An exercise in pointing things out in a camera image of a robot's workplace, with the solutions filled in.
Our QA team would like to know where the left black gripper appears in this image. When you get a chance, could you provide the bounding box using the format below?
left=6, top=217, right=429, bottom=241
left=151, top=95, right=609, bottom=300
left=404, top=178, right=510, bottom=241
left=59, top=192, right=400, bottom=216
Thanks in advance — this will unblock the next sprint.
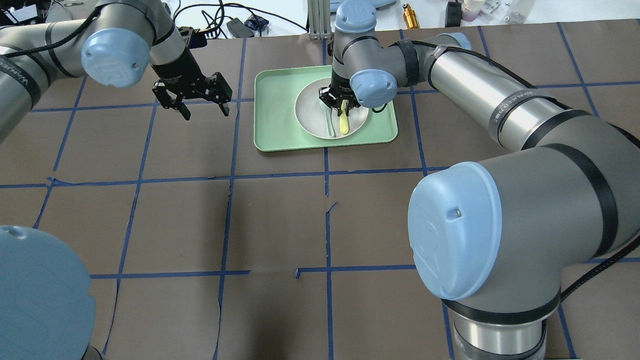
left=151, top=48, right=233, bottom=121

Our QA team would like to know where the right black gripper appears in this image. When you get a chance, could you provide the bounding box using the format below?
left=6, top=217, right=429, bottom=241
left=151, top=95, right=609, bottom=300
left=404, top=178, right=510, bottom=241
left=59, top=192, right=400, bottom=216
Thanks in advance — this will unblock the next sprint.
left=318, top=71, right=361, bottom=117

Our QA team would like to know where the yellow plastic fork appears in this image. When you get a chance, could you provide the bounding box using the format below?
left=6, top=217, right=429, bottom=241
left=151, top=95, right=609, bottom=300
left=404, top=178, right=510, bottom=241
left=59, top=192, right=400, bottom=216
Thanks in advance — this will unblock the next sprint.
left=339, top=113, right=350, bottom=135

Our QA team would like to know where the white round plate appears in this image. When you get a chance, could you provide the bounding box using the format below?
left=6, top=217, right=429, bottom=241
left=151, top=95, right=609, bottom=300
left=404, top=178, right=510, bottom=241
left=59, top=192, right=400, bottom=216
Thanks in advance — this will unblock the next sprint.
left=294, top=77, right=371, bottom=141

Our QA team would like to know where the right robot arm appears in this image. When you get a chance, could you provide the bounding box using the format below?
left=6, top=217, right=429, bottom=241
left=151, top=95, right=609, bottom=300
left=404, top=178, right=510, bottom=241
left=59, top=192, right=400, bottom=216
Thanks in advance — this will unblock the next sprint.
left=319, top=0, right=640, bottom=360

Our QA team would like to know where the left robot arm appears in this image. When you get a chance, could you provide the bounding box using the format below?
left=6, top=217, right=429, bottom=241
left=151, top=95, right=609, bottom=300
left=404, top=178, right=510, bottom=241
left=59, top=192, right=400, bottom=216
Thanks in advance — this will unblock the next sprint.
left=0, top=0, right=233, bottom=360

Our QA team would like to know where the pale green plastic spoon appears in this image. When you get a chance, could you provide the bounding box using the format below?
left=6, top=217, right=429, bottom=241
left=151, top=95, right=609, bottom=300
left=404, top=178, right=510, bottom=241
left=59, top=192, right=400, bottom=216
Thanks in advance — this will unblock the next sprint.
left=325, top=108, right=338, bottom=139

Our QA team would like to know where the light green tray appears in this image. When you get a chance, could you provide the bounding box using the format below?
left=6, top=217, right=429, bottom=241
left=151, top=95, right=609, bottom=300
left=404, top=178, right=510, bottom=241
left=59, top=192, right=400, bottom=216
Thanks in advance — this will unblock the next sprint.
left=253, top=65, right=398, bottom=152

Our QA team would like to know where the gold metal cylinder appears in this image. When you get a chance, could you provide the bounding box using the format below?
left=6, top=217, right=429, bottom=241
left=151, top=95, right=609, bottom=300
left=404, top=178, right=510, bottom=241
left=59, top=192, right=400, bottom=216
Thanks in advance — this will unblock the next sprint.
left=402, top=3, right=420, bottom=29

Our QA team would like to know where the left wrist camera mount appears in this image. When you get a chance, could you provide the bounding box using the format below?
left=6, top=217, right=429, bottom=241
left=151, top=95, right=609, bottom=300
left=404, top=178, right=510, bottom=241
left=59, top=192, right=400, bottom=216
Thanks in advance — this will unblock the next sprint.
left=177, top=26, right=208, bottom=50

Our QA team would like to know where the aluminium frame post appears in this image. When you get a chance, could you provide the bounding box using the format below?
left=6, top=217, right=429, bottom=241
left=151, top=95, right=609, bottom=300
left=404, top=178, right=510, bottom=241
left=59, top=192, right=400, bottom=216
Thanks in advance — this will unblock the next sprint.
left=307, top=0, right=333, bottom=40

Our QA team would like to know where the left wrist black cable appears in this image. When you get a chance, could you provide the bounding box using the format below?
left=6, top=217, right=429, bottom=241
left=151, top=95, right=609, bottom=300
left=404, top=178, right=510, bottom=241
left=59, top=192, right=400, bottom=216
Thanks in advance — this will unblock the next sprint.
left=0, top=4, right=106, bottom=66

